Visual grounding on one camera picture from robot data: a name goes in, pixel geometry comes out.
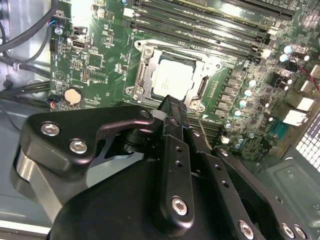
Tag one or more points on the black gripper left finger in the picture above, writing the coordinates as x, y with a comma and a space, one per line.
177, 180

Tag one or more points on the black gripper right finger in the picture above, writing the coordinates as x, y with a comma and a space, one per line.
225, 180

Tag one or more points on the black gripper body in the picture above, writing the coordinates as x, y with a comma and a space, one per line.
112, 212

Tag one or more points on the silver CPU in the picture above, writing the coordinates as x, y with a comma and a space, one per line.
172, 77

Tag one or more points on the metal socket cover frame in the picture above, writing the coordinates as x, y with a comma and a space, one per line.
149, 75

